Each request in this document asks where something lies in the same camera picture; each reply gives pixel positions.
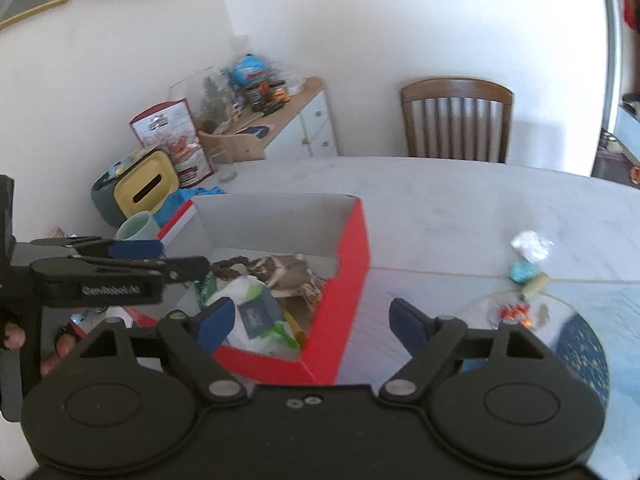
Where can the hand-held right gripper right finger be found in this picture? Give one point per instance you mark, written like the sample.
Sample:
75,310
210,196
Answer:
406,322

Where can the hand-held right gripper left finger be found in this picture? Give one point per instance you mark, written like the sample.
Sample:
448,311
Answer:
217,322

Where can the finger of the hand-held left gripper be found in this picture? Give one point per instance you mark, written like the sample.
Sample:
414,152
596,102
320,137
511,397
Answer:
187,267
135,249

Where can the dark blue packet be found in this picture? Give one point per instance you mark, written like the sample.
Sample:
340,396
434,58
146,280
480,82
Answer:
257,315

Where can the red cardboard box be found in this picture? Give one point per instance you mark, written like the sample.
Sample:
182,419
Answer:
350,280

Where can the person's left hand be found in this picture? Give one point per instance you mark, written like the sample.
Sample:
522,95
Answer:
62,345

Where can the mint green mug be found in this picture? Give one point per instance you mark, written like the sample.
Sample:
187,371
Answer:
136,227

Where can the white and green packet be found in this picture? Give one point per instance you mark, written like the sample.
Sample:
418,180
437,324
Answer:
260,340

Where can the light blue table mat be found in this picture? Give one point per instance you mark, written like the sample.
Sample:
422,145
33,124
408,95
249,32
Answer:
450,300

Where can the yellow and teal tissue box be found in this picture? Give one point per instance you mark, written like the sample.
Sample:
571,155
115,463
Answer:
142,185

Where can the blue cloth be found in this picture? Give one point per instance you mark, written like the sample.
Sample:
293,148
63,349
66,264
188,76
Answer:
192,195

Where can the clear packet with orange pieces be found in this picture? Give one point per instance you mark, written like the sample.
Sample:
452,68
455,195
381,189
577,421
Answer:
514,314

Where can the clear drinking glass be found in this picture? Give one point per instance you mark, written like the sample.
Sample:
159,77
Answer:
223,165

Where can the red snack box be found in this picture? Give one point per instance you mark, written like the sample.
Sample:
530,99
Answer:
172,135

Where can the teal lump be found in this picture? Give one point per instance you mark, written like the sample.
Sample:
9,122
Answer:
522,271

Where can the wooden desk organizer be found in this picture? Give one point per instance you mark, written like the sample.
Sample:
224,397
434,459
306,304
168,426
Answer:
235,142

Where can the clear crumpled wrapper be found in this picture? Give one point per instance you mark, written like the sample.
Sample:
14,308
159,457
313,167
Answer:
532,246

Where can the green plant in clear container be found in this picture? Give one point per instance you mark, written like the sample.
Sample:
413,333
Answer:
217,102

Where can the dark blue speckled mat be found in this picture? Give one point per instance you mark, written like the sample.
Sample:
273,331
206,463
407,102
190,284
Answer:
582,355

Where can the white sideboard cabinet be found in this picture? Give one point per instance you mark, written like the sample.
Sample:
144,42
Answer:
310,125

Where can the pile of small toys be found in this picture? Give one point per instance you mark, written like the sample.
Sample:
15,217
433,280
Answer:
267,96

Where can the blue globe toy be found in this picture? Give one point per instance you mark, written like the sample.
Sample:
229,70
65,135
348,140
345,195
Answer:
248,69

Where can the wooden chair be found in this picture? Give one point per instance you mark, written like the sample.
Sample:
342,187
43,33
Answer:
455,95

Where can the blue-grey cabinet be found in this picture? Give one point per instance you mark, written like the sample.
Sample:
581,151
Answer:
627,130

